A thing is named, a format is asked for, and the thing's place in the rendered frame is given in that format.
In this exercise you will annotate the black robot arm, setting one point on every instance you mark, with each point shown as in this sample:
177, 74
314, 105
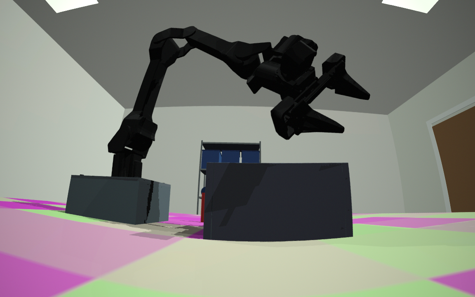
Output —
293, 55

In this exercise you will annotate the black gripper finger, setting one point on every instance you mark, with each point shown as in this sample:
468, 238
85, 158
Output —
345, 85
305, 120

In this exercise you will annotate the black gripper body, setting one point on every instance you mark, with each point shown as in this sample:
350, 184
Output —
308, 87

